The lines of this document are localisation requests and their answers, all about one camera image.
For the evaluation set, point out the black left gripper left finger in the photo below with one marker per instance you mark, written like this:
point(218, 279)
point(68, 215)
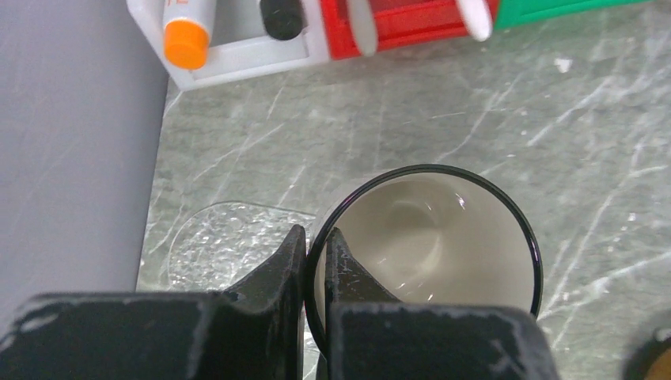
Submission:
point(251, 330)

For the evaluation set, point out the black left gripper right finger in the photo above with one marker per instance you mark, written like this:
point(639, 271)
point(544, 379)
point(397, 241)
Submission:
point(372, 335)

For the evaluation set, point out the white enamel mug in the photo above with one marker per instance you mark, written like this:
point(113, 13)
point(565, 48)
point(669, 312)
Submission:
point(428, 233)

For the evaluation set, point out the toothpaste tube orange cap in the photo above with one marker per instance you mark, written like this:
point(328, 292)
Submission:
point(188, 28)

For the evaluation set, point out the grey toothbrush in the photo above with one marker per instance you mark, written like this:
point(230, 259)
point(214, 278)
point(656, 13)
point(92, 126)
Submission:
point(362, 25)

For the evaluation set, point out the cream toothbrush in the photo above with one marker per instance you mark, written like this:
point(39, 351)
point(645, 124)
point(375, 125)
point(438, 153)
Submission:
point(477, 19)

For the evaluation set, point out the white plastic bin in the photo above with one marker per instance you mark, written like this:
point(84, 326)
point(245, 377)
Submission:
point(239, 48)

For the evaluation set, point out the red bin with toothbrushes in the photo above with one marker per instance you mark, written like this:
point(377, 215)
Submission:
point(399, 23)

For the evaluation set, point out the green plastic bin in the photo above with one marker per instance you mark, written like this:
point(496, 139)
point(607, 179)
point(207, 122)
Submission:
point(518, 12)

